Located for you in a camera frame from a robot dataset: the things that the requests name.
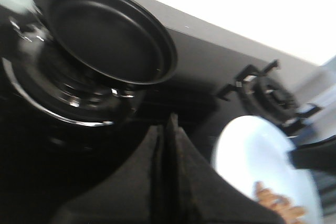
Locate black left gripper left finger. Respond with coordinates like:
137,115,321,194
49,125,165,224

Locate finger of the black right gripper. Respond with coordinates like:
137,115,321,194
288,136,335,176

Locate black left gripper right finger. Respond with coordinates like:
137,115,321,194
166,113,287,224

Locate brown meat pieces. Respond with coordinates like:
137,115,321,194
254,182,306,223

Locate light blue plate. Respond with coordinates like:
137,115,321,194
211,116,323,223

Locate black frying pan green handle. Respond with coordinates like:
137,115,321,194
1,0,178,88

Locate black pan support grate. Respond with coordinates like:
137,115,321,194
216,60,322,135
1,15,146,127

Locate black glass gas cooktop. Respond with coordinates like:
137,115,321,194
0,0,336,209

